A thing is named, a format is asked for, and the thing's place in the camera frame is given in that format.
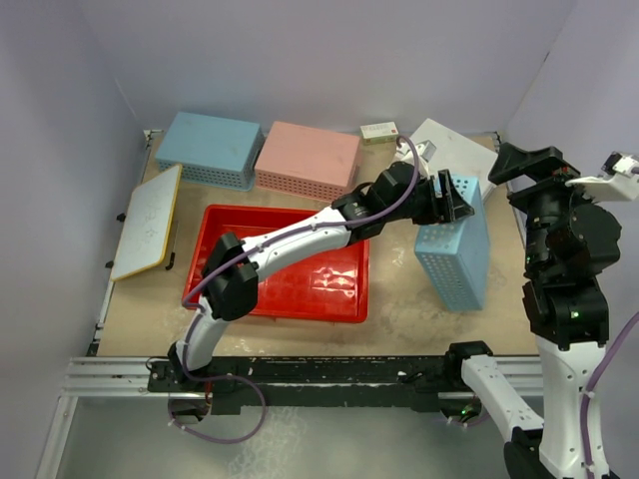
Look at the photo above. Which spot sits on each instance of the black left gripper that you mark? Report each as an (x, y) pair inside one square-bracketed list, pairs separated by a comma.
[(432, 212)]

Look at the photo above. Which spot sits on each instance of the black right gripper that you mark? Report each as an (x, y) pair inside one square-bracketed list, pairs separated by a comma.
[(540, 163)]

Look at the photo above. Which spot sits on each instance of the white perforated basket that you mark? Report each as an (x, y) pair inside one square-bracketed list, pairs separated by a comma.
[(458, 154)]

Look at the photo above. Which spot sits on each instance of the red plastic tray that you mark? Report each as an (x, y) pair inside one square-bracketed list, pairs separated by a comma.
[(331, 286)]

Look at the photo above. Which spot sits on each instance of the pink perforated basket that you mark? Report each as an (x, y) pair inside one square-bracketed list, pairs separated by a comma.
[(308, 162)]

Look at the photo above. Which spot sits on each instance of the light blue perforated basket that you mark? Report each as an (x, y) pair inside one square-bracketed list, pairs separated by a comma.
[(212, 151)]

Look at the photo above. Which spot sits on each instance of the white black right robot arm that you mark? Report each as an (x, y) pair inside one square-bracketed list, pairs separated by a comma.
[(570, 238)]

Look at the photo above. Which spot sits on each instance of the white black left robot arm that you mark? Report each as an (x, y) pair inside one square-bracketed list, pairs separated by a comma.
[(229, 288)]

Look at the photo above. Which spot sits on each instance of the small white green box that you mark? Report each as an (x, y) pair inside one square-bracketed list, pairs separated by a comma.
[(380, 133)]

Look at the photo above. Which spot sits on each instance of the yellow framed whiteboard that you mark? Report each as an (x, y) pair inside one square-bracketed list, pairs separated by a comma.
[(147, 224)]

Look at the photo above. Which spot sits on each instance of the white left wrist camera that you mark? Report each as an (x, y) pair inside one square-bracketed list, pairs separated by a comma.
[(421, 156)]

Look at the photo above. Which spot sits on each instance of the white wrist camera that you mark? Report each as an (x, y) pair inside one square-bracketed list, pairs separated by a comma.
[(421, 156), (617, 181)]

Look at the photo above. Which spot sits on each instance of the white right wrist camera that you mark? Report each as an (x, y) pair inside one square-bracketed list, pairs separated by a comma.
[(617, 181)]

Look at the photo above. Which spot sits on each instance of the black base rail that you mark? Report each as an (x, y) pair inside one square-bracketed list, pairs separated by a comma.
[(421, 383)]

